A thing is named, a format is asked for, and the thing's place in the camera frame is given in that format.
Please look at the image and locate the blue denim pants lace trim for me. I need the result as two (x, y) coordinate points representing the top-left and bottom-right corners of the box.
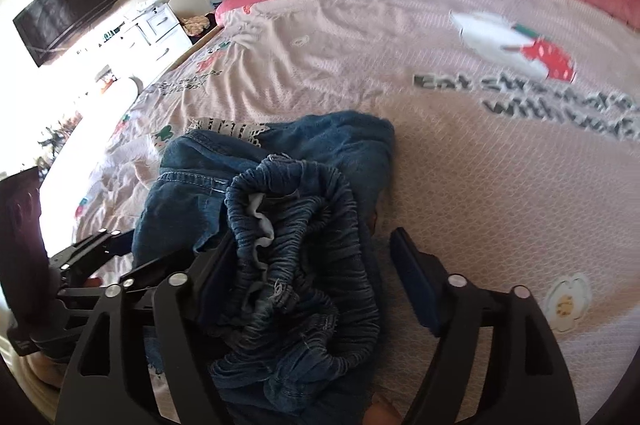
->
(132, 111), (394, 424)

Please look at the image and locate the white dresser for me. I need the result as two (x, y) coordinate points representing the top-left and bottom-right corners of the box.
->
(0, 0), (194, 166)

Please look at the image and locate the pink printed bed sheet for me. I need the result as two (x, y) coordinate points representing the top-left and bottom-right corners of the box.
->
(74, 0), (639, 421)

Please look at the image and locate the black wall television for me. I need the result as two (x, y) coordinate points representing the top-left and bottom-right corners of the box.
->
(13, 0), (119, 68)

